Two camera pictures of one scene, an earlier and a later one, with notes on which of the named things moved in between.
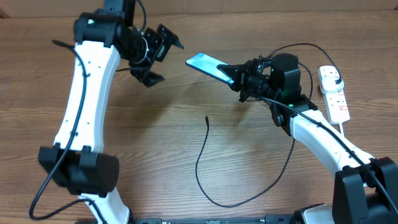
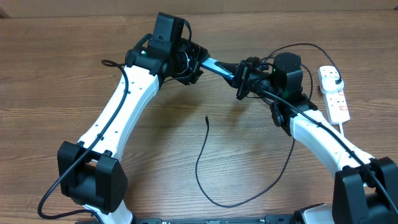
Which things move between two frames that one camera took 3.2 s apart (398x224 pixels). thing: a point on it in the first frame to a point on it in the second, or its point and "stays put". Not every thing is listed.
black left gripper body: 143,51 to 188,57
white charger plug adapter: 328,85 stays put
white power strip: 336,102 stays put
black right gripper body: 254,83 stays put
